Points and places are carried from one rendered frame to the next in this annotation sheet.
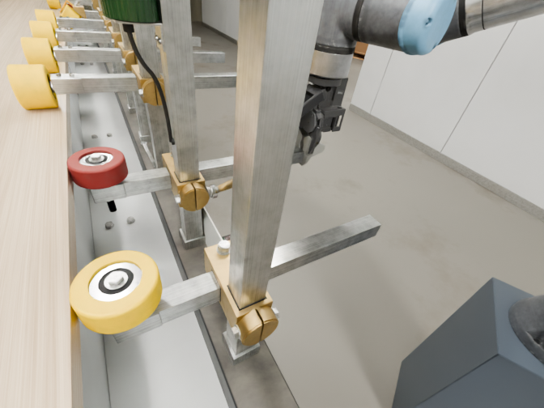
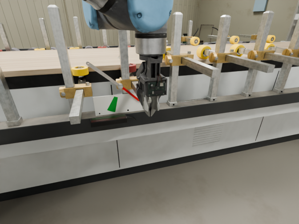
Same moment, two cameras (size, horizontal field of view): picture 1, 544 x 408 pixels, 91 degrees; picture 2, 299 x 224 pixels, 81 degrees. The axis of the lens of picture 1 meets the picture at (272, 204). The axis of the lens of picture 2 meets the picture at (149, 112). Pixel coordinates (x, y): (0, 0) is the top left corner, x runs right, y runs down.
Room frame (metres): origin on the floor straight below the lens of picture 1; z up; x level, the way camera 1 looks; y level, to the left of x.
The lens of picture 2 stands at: (0.78, -0.58, 1.11)
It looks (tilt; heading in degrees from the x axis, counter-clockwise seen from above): 27 degrees down; 110
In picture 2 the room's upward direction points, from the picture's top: straight up
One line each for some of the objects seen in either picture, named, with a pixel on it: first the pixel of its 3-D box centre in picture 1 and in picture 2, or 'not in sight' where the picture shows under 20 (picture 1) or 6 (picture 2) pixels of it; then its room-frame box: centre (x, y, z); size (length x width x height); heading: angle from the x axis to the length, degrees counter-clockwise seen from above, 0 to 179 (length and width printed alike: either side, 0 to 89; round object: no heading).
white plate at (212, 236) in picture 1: (207, 229); (121, 103); (0.38, 0.12, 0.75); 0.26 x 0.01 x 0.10; 36
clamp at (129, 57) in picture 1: (131, 57); (222, 57); (0.82, 0.46, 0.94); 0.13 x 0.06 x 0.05; 36
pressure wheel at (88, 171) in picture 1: (104, 184); (129, 74); (0.35, 0.29, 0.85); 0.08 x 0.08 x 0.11
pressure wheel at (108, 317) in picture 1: (126, 307); (81, 77); (0.15, 0.14, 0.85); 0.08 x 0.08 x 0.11
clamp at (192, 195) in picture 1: (183, 180); (130, 82); (0.41, 0.17, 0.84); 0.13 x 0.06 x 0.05; 36
